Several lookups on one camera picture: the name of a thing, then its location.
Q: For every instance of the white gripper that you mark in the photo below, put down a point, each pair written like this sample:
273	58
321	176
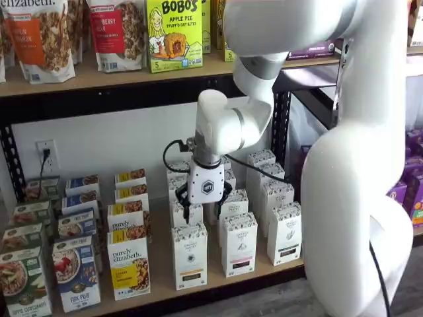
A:
205	185

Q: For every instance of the white box yellow strip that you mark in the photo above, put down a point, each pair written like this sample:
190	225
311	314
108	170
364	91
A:
196	214
173	188
190	261
176	164

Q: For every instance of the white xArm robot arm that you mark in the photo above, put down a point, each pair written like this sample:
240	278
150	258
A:
347	198

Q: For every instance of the white box pink strip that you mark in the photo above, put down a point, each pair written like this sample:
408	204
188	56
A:
239	201
232	180
227	164
239	247

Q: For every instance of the wooden shelf board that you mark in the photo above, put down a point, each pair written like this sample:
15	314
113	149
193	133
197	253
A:
162	264
414	50
99	82

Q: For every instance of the white yellow granola box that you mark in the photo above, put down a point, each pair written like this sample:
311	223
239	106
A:
130	193
130	176
127	264
124	216

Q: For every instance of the white box dark strip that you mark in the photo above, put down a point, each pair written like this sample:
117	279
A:
261	156
269	166
284	234
279	195

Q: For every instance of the purple Annie's box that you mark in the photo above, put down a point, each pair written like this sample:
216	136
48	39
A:
396	195
306	152
413	165
414	198
414	142

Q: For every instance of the blue oatmeal box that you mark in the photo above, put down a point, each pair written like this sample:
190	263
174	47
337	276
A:
77	274
76	223
79	199
82	183

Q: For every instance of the orange Bobo's peanut butter box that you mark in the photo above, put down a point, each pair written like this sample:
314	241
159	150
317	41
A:
228	55
219	23

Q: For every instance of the green oatmeal box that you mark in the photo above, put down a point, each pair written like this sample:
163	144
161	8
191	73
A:
23	284
31	213
21	236
41	188

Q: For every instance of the green Bobo's apple pie box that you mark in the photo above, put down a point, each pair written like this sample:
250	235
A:
206	26
175	33

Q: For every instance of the blue purple Zbar box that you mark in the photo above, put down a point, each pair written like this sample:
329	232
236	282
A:
314	50

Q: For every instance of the beige brown box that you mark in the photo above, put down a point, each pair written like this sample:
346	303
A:
417	26

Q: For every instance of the black metal shelving rack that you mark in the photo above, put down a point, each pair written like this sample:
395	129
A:
132	102

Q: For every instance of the red label granola bag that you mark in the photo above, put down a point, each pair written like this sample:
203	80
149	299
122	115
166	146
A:
119	36

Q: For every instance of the orange label granola bag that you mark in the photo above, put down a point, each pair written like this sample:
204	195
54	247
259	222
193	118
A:
39	43
77	29

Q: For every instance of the white wall outlet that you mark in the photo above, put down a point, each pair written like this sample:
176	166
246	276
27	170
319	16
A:
49	145

